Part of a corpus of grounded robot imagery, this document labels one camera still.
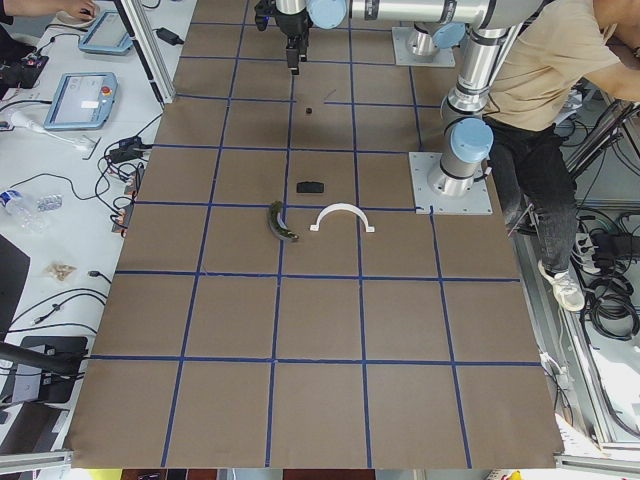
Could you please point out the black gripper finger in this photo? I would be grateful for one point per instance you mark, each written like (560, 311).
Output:
(293, 60)

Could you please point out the near blue teach pendant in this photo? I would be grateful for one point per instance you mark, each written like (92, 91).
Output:
(82, 101)

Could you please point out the black power adapter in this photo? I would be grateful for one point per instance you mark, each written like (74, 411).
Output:
(169, 36)

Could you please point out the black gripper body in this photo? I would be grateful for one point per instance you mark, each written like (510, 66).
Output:
(293, 24)

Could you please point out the person in beige shirt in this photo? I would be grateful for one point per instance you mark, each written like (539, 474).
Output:
(567, 42)

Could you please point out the white curved plastic clamp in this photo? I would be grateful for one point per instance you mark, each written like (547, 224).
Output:
(342, 208)

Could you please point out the far blue teach pendant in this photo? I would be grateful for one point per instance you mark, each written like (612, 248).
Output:
(107, 35)

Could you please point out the green curved brake shoe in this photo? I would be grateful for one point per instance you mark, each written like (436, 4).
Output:
(277, 224)

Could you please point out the brown paper table mat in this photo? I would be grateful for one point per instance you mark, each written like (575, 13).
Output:
(223, 346)

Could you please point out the blue teach pendant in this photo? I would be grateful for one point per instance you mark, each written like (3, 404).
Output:
(107, 35)
(82, 101)

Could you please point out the clear plastic water bottle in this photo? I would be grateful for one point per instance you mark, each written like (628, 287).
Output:
(27, 212)

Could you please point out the second person hand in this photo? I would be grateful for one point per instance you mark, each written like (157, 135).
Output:
(84, 10)

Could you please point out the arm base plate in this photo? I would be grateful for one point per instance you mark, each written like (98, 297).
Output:
(443, 59)
(436, 193)

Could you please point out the aluminium frame post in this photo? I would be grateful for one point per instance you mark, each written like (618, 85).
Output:
(140, 32)

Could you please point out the black brake pad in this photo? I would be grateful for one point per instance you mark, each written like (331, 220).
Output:
(310, 188)

